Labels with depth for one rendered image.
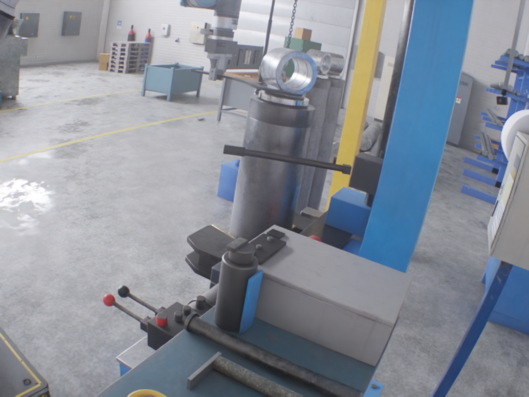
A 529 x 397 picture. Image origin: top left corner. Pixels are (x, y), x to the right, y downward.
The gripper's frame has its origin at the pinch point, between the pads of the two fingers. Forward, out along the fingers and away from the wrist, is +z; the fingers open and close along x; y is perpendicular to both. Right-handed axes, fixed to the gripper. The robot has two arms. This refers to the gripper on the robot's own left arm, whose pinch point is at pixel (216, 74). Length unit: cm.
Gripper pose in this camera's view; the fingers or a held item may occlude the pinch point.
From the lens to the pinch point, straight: 154.8
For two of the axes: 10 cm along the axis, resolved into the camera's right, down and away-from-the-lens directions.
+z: -1.6, 9.1, 3.9
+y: 8.4, 3.3, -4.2
